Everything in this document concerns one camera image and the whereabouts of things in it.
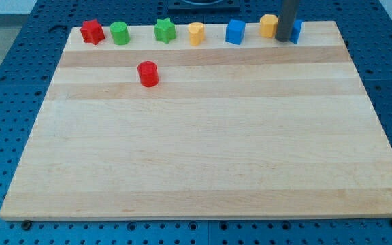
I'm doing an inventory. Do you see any green cylinder block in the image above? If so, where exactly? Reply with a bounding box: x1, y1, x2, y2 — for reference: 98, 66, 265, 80
110, 22, 131, 45

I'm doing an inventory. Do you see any red star block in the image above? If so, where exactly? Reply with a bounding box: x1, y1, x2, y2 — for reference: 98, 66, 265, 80
80, 19, 105, 45

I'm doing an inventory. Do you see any blue block behind rod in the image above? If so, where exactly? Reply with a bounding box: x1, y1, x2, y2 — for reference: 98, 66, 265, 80
290, 19, 303, 44

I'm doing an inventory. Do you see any blue cube block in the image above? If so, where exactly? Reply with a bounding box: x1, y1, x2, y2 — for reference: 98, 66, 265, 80
225, 19, 246, 45

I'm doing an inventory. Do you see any green star block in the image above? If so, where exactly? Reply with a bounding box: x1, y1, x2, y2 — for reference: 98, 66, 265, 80
154, 18, 176, 44

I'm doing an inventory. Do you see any yellow heart block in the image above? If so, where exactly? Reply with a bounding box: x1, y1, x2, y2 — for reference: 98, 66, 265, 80
187, 22, 205, 46

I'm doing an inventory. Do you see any wooden board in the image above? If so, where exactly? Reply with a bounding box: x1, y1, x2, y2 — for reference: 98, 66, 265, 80
0, 21, 392, 221

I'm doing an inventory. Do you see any yellow hexagon block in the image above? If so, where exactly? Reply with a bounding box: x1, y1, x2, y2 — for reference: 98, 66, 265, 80
259, 14, 278, 38

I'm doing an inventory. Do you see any red cylinder block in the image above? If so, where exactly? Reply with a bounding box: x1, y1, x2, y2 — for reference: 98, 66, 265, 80
137, 61, 159, 87

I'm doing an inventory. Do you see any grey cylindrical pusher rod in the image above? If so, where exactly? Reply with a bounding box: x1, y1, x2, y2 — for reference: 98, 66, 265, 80
275, 0, 300, 42

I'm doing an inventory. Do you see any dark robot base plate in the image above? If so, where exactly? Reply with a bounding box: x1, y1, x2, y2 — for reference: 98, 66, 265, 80
167, 0, 240, 13

